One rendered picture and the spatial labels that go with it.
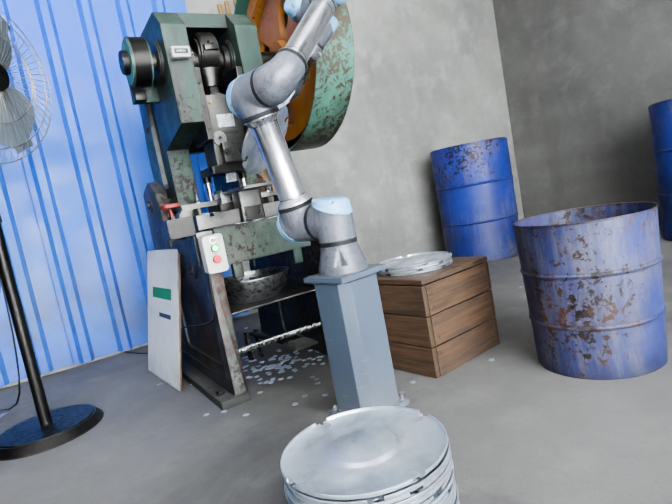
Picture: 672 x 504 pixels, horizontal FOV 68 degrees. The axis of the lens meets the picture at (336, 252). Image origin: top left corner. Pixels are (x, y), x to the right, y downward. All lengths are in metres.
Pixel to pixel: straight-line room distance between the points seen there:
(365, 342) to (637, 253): 0.81
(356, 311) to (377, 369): 0.20
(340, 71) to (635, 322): 1.36
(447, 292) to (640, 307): 0.58
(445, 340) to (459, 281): 0.22
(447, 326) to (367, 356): 0.41
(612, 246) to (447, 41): 3.46
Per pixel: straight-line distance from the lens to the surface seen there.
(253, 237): 1.95
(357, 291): 1.45
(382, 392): 1.57
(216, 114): 2.14
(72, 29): 3.42
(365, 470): 0.86
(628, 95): 4.59
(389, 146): 4.12
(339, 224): 1.46
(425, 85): 4.50
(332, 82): 2.09
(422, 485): 0.84
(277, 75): 1.45
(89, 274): 3.19
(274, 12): 2.50
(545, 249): 1.62
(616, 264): 1.61
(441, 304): 1.78
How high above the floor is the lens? 0.68
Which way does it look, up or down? 6 degrees down
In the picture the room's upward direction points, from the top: 11 degrees counter-clockwise
